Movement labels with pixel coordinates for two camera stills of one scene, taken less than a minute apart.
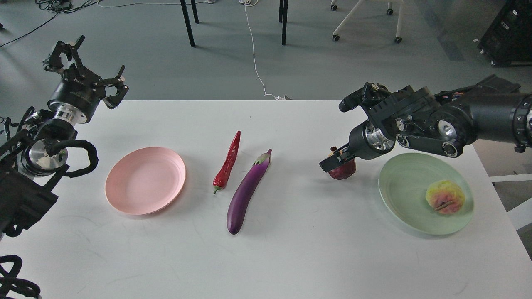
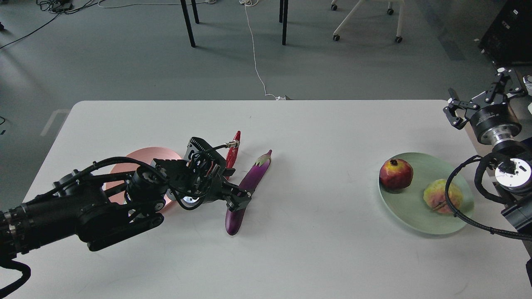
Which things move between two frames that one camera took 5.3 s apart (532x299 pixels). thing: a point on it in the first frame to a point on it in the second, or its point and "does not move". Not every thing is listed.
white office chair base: [355, 10] does not move
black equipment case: [508, 41] does not move
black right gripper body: [367, 141] to [493, 123]
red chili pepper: [220, 179] does not move
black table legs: [194, 8] does not move
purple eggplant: [245, 192] does not move
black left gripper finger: [113, 101] to [241, 192]
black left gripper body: [76, 96] to [217, 188]
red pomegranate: [344, 171] to [396, 174]
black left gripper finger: [56, 62] to [235, 203]
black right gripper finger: [343, 149] to [506, 82]
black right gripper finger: [342, 155] to [454, 104]
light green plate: [403, 183] does not move
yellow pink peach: [445, 197] does not move
